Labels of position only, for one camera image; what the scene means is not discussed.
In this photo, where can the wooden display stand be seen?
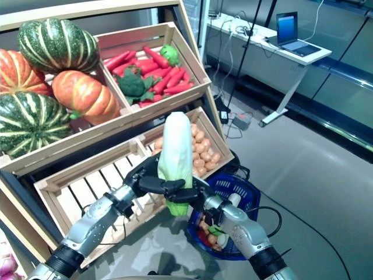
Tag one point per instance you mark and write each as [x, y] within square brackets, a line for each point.
[87, 13]

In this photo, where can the red pepper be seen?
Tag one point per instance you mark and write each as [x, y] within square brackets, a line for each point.
[204, 237]

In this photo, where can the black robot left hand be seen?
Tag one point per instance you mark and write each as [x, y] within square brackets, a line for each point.
[142, 178]

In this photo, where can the white desk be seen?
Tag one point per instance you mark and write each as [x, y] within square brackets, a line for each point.
[309, 59]

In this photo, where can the red carrot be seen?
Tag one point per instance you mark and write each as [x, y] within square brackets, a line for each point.
[164, 80]
[156, 56]
[145, 64]
[176, 77]
[179, 88]
[116, 59]

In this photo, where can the black power adapter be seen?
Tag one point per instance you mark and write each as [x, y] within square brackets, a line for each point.
[225, 116]

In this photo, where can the dark green broccoli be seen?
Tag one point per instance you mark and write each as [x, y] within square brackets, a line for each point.
[131, 84]

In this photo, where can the large orange striped pumpkin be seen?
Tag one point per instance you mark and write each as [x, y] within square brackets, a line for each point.
[17, 73]

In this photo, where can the large wooden crate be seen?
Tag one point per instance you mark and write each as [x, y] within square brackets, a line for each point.
[73, 146]

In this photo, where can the grey box with red label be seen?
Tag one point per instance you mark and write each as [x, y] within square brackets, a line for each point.
[243, 122]

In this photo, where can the short black stand pole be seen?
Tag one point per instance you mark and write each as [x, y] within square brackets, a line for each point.
[270, 13]

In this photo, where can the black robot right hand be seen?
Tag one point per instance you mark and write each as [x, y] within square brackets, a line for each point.
[201, 194]

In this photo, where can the wooden slat crate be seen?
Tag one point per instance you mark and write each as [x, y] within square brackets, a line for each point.
[87, 164]
[175, 100]
[217, 137]

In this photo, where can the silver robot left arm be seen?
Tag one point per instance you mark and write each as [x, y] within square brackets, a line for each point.
[93, 221]

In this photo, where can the long black stand pole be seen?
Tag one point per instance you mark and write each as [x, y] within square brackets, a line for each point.
[246, 45]

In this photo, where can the black router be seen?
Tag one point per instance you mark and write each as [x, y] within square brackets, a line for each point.
[214, 15]

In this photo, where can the brown potato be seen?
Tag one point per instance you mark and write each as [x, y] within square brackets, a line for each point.
[217, 248]
[205, 143]
[212, 239]
[215, 157]
[211, 165]
[204, 226]
[205, 157]

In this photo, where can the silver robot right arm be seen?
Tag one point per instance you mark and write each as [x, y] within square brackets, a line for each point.
[242, 227]

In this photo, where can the blue plastic shopping basket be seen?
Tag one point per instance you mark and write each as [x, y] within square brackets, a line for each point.
[253, 192]

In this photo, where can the small orange striped pumpkin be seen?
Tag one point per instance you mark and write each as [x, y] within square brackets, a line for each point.
[84, 93]

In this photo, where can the green striped pumpkin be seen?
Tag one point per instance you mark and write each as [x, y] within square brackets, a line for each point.
[29, 125]
[58, 43]

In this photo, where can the grey laptop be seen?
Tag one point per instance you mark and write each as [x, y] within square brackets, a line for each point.
[287, 27]

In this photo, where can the white glass door fridge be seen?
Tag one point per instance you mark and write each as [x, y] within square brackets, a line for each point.
[204, 17]

